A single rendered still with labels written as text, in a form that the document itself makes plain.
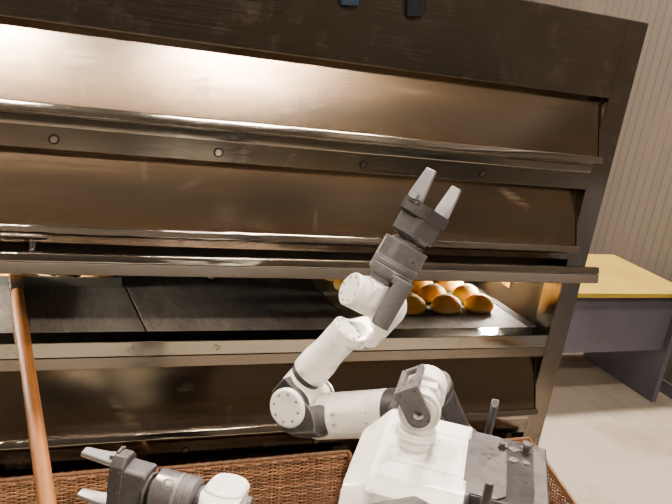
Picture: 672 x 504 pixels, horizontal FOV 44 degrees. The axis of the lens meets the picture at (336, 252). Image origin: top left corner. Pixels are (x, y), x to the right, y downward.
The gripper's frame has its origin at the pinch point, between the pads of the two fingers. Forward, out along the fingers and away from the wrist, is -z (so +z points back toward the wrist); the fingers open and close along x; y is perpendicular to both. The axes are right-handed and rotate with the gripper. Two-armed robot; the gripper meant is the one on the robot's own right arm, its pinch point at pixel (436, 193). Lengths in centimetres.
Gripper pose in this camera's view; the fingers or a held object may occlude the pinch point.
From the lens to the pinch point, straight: 156.3
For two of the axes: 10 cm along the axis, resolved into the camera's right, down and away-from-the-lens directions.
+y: -6.9, -4.3, 5.8
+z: -4.9, 8.7, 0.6
